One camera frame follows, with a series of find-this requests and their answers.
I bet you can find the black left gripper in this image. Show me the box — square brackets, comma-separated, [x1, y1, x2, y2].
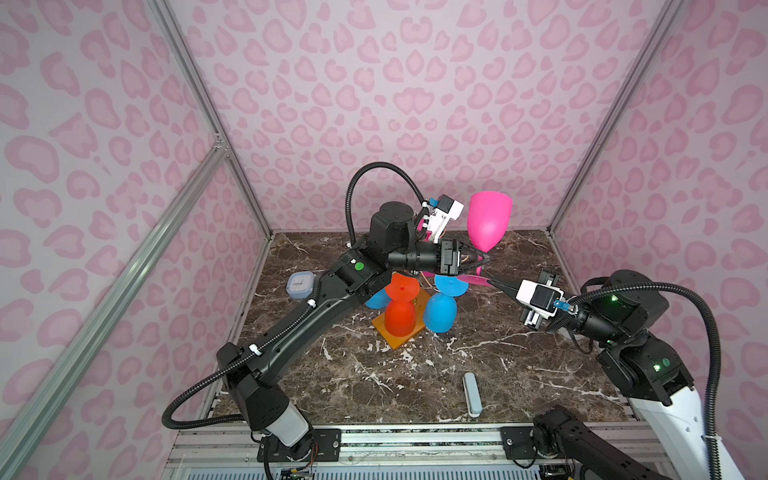
[386, 239, 490, 278]

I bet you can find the pink wine glass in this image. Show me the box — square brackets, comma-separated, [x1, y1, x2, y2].
[467, 191, 513, 261]

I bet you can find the blue wine glass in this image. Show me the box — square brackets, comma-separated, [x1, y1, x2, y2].
[365, 289, 391, 310]
[423, 275, 469, 334]

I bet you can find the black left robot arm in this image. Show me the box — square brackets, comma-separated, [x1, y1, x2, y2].
[216, 202, 489, 451]

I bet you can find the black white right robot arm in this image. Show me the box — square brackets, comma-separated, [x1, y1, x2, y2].
[488, 270, 743, 479]

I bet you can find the blue wine glass front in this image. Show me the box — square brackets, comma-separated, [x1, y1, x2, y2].
[423, 275, 469, 334]

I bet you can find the red wine glass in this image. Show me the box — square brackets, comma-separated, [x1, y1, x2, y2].
[385, 273, 421, 337]

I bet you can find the orange wooden rack base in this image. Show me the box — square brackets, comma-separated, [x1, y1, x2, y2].
[372, 289, 430, 350]

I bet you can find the white blue case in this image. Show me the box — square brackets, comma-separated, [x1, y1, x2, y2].
[462, 372, 483, 418]

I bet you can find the light blue alarm clock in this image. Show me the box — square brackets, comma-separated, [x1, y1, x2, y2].
[286, 271, 315, 300]

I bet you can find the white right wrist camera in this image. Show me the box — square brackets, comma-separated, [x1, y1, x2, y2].
[529, 270, 563, 316]

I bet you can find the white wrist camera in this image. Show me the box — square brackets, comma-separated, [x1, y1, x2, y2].
[529, 270, 563, 316]
[418, 195, 464, 244]

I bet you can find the gold wire glass rack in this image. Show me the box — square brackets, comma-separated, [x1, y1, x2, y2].
[415, 272, 440, 303]

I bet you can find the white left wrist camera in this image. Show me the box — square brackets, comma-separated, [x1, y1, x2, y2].
[418, 195, 464, 244]

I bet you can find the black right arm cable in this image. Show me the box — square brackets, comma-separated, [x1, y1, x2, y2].
[578, 277, 722, 480]

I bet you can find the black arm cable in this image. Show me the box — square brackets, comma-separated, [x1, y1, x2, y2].
[578, 277, 722, 480]
[161, 161, 427, 431]

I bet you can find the aluminium front rail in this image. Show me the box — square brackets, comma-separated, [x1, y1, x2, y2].
[161, 422, 685, 475]

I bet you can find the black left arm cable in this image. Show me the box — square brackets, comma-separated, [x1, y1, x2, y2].
[161, 161, 427, 431]

